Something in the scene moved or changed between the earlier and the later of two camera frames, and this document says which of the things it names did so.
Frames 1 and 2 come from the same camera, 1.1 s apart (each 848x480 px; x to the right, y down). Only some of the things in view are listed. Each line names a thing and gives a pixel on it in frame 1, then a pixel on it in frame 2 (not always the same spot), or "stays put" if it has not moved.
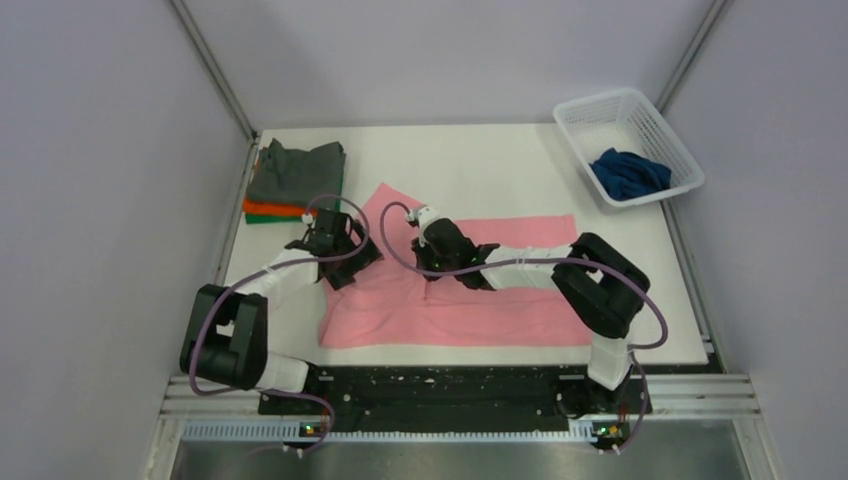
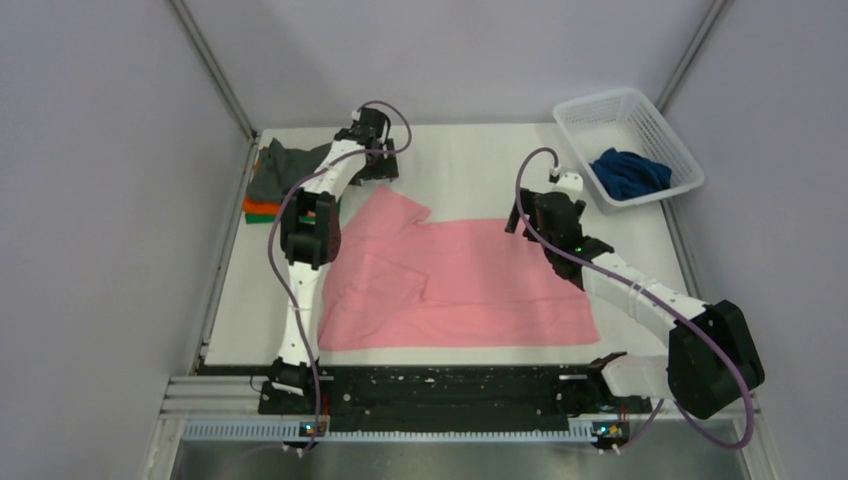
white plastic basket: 629,122 stays put
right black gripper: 421,251 -> 528,206
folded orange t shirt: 267,207 stays put
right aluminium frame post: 691,56 stays put
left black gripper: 343,276 -> 385,169
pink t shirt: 392,304 stays put
